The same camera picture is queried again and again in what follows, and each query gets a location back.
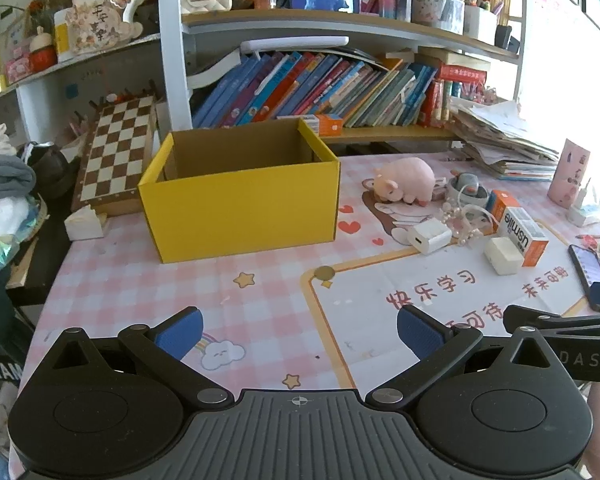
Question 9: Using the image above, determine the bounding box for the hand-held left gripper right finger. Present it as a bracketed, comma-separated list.
[365, 305, 561, 409]

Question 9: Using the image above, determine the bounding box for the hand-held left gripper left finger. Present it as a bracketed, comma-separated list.
[45, 308, 233, 411]

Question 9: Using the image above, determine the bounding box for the white rectangular block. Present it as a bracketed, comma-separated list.
[484, 236, 524, 276]

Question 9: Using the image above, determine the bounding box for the orange and white carton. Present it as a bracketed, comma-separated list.
[497, 206, 550, 267]

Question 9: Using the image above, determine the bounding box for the white power adapter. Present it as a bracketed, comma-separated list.
[407, 220, 453, 256]

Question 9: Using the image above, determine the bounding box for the pearl bead string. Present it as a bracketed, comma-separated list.
[440, 200, 498, 247]

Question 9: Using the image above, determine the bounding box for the small orange carton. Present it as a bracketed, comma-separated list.
[486, 190, 522, 221]

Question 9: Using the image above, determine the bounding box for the yellow cardboard box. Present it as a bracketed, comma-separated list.
[137, 117, 341, 264]

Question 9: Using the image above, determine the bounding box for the pink plush pig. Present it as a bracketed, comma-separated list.
[371, 157, 437, 206]

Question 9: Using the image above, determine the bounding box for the white container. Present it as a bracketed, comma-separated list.
[463, 0, 498, 45]

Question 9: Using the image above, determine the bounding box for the black smartphone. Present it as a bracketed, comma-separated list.
[568, 244, 600, 287]

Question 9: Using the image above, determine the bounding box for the pink checkered table mat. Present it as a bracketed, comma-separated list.
[10, 152, 600, 480]

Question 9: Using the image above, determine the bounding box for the white plug charger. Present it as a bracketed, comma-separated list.
[566, 177, 600, 227]

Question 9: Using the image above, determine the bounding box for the pink card box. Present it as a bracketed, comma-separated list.
[547, 138, 592, 206]

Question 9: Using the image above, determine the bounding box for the white tissue pack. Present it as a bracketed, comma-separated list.
[63, 205, 107, 241]

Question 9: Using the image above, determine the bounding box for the grey plush toy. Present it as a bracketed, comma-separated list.
[452, 172, 481, 196]

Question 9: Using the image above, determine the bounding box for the wooden chess board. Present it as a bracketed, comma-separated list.
[71, 95, 158, 216]

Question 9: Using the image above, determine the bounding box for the stack of papers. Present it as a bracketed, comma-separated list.
[447, 100, 561, 181]

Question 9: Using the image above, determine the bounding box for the orange white shelf carton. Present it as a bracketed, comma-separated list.
[300, 114, 344, 137]

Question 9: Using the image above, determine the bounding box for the pile of clothes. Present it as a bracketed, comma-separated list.
[0, 124, 48, 281]

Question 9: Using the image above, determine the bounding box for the bunch of pencils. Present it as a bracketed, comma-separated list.
[100, 81, 158, 107]

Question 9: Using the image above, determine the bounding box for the row of leaning books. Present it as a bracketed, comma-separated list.
[192, 50, 491, 128]

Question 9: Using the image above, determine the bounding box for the thick open book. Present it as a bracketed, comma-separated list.
[187, 51, 242, 90]

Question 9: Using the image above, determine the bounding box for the white bookshelf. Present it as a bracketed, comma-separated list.
[0, 0, 531, 143]

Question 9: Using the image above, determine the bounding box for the pink patterned box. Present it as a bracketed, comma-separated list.
[5, 55, 33, 84]

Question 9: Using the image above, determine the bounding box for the white lamp bar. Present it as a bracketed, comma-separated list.
[240, 36, 350, 54]

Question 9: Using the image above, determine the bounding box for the red round doll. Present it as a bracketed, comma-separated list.
[28, 26, 57, 72]

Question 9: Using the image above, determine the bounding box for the yellow white can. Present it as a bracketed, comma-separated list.
[53, 7, 77, 63]

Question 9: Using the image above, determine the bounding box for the cup of pens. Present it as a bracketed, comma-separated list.
[411, 0, 465, 36]

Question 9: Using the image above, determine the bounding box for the floral rabbit figure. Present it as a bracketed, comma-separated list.
[66, 0, 144, 56]

